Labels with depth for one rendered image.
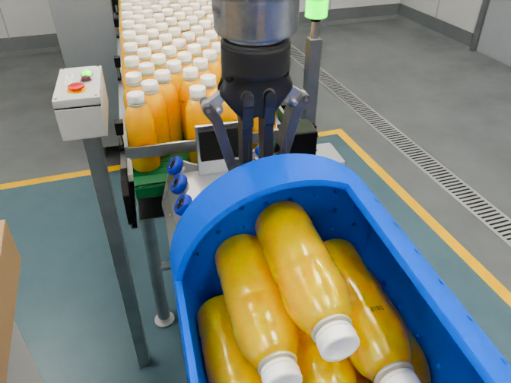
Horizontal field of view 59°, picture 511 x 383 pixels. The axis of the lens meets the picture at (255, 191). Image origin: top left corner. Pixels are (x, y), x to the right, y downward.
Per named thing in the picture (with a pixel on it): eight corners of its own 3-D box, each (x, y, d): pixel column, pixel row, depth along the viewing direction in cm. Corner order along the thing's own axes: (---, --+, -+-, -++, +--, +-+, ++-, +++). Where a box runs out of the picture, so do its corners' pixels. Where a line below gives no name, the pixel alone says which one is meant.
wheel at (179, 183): (177, 188, 93) (185, 191, 94) (182, 169, 95) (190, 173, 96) (166, 194, 96) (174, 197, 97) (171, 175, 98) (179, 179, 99)
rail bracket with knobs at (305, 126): (280, 172, 111) (282, 135, 105) (272, 158, 117) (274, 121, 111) (318, 167, 113) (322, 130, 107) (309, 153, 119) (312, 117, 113)
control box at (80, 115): (62, 142, 103) (50, 99, 97) (68, 106, 119) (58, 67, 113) (108, 137, 105) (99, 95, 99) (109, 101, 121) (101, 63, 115)
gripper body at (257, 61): (283, 22, 52) (280, 98, 57) (209, 27, 50) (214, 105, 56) (305, 42, 46) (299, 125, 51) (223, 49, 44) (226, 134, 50)
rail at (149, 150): (129, 159, 106) (128, 148, 105) (129, 158, 107) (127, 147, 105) (293, 139, 114) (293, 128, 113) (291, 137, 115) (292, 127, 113)
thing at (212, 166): (200, 178, 104) (195, 130, 97) (198, 173, 106) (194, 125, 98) (242, 173, 106) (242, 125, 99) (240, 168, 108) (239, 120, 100)
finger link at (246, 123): (255, 94, 50) (243, 95, 50) (253, 179, 56) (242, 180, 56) (247, 80, 53) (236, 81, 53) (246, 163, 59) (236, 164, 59)
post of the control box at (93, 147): (139, 368, 168) (78, 125, 110) (139, 359, 171) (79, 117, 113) (150, 365, 169) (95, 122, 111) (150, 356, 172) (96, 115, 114)
